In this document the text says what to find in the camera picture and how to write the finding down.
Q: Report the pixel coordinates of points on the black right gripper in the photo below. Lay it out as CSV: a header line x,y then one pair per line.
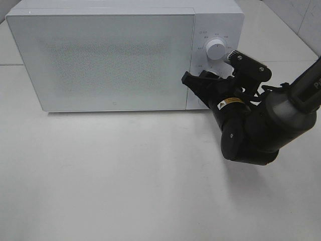
x,y
217,94

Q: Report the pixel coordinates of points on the white microwave door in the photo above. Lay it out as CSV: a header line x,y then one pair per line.
x,y
105,63

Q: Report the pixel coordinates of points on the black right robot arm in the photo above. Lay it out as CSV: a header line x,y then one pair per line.
x,y
256,120

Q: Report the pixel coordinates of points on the white microwave oven body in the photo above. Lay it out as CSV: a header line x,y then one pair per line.
x,y
223,19

